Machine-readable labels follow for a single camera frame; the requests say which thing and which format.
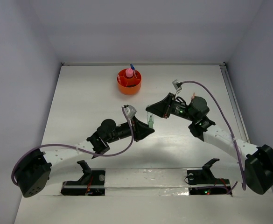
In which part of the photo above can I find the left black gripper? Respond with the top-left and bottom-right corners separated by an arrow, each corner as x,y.
105,116 -> 153,143

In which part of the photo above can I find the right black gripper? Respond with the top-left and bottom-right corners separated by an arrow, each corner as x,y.
146,92 -> 196,122

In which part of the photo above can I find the green highlighter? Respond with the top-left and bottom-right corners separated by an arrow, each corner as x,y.
147,112 -> 154,129

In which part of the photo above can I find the pink glue stick tube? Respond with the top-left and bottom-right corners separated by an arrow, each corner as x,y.
125,68 -> 134,78

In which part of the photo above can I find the clear blue-capped glue bottle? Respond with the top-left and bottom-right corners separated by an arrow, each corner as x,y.
130,63 -> 136,75

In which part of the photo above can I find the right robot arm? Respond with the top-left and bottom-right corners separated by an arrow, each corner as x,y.
146,93 -> 273,195

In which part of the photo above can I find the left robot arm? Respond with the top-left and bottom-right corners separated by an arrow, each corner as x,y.
11,114 -> 154,198

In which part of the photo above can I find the orange round organizer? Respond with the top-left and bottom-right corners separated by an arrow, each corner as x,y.
117,69 -> 142,95

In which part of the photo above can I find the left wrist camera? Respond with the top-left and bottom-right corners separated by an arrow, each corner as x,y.
122,105 -> 137,120

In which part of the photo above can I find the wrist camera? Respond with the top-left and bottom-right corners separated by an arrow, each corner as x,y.
122,105 -> 137,120
172,79 -> 182,96

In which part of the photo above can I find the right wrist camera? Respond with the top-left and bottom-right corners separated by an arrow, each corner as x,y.
172,79 -> 182,96

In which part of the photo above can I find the aluminium side rail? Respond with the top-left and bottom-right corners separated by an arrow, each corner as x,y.
219,63 -> 250,143

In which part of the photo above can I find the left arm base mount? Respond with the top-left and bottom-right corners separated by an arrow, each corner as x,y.
61,160 -> 105,196

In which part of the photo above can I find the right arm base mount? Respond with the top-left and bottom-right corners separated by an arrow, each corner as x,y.
184,158 -> 232,196

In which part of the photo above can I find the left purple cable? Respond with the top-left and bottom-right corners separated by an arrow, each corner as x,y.
11,106 -> 135,187

